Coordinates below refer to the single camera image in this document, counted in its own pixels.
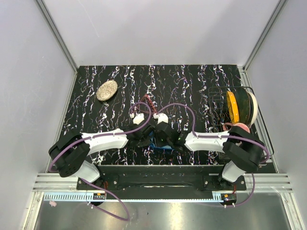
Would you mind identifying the blue glasses case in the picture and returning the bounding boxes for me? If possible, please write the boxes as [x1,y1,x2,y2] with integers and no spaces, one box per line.
[149,131,173,150]

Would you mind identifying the red frame sunglasses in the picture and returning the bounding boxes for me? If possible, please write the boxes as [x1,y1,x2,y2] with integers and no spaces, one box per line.
[135,94,157,114]

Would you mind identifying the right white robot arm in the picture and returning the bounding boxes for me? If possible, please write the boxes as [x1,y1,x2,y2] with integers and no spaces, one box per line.
[154,122,264,190]

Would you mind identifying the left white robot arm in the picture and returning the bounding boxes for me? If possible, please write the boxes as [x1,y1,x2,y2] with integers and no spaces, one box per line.
[48,121,155,190]

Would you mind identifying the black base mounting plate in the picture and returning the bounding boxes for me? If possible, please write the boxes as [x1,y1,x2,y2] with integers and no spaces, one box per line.
[77,173,247,198]

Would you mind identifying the speckled oval stone coaster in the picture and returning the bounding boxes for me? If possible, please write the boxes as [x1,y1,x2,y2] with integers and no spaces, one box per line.
[96,80,118,102]

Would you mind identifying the pink patterned mug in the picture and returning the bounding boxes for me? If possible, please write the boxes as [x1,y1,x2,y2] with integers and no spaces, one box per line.
[222,122,250,133]

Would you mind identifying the yellow plate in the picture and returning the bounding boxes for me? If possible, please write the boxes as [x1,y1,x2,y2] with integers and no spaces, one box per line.
[226,91,239,124]

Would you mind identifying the dark green plate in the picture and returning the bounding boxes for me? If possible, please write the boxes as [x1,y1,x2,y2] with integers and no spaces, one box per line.
[235,87,251,126]

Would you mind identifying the cream white plate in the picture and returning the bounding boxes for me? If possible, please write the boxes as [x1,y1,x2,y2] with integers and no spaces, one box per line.
[248,92,258,126]

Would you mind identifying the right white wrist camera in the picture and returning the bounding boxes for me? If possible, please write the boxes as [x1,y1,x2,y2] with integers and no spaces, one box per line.
[153,113,168,124]

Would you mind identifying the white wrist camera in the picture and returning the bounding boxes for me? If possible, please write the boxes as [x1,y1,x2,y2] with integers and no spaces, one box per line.
[153,113,168,124]
[130,113,144,125]

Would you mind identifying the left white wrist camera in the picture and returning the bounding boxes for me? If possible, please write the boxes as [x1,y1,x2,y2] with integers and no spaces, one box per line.
[130,113,144,125]

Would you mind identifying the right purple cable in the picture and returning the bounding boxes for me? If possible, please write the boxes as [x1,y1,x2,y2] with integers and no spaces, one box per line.
[157,103,271,207]

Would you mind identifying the purple cable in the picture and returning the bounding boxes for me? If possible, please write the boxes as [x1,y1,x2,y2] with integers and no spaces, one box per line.
[47,102,152,221]
[157,103,271,207]

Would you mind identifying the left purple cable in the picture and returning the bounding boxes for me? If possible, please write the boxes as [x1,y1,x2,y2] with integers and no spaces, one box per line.
[47,102,152,221]

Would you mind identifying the black wire dish rack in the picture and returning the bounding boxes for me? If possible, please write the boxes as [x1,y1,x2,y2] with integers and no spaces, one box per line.
[208,85,275,166]

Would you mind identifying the white cable duct strip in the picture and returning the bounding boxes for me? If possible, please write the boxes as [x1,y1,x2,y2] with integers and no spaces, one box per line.
[43,191,225,203]

